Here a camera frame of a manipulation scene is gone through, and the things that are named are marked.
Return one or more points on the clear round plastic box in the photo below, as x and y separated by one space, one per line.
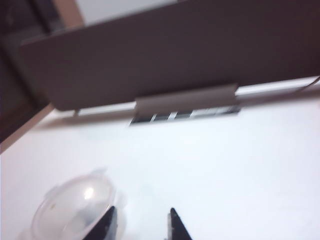
26 235

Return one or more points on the grey divider mounting bracket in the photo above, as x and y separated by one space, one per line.
185 100

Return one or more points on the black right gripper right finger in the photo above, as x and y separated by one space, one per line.
178 228

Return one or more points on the clear round box lid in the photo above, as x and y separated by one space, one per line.
75 200

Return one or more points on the gray desk divider panel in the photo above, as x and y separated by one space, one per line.
150 57

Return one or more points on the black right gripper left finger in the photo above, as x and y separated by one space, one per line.
106 226

